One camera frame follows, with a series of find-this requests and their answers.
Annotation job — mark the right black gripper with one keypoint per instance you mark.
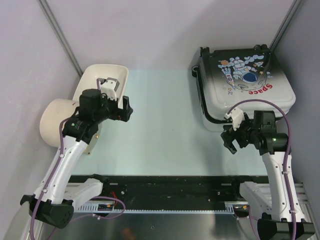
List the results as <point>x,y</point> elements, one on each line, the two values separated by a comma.
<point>230,135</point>

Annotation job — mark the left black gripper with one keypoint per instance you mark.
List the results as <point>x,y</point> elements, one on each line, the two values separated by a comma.
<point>119,114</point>

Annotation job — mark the black white space suitcase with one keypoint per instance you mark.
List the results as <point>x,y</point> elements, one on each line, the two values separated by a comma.
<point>245,75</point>

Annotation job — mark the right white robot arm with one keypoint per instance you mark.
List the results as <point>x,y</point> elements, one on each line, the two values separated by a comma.
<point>279,217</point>

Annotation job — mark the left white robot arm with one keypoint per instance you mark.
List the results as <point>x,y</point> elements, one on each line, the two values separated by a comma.
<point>50,203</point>

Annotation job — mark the cream oval tray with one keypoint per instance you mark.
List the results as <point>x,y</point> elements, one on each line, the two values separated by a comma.
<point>93,73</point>

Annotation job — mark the cream cylindrical bucket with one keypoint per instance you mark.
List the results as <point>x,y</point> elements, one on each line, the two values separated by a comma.
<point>57,111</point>

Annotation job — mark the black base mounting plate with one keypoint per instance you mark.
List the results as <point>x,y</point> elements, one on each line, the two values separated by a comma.
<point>177,192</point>

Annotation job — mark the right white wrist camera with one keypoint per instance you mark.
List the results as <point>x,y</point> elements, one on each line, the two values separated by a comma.
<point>236,115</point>

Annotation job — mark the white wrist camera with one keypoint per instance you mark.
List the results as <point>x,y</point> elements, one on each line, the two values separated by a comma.
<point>236,115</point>
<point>109,87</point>

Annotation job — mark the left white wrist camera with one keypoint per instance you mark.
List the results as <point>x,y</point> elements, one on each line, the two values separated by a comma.
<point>109,87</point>

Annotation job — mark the grey slotted cable duct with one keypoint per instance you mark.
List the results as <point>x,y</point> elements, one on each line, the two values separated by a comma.
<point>228,208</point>

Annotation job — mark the aluminium frame rail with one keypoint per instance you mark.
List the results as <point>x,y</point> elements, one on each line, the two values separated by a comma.
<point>306,208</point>

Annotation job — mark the left aluminium corner post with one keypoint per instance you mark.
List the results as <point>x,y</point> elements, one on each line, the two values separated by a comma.
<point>51,19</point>

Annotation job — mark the aluminium corner post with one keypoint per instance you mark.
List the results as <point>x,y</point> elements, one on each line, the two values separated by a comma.
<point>51,19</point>
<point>294,8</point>

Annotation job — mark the right aluminium corner post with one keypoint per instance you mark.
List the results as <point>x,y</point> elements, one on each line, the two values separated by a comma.
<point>294,8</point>

